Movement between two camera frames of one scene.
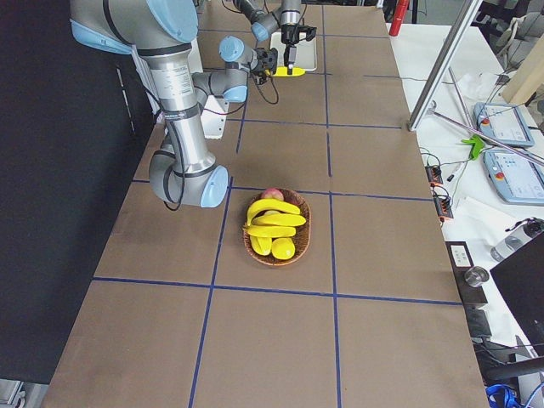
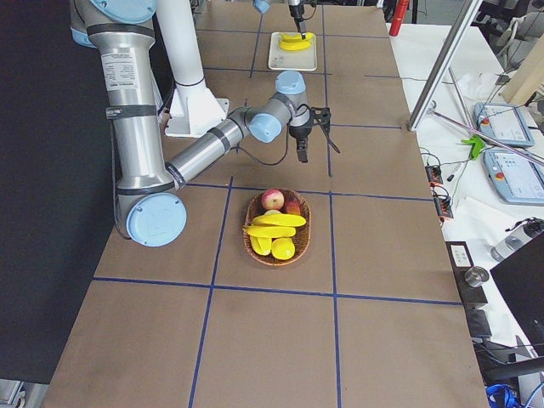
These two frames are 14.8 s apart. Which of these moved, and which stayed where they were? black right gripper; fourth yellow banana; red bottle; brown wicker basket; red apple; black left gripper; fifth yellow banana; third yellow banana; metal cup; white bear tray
Moved: black right gripper; black left gripper
Stayed: fourth yellow banana; metal cup; third yellow banana; brown wicker basket; fifth yellow banana; red apple; red bottle; white bear tray
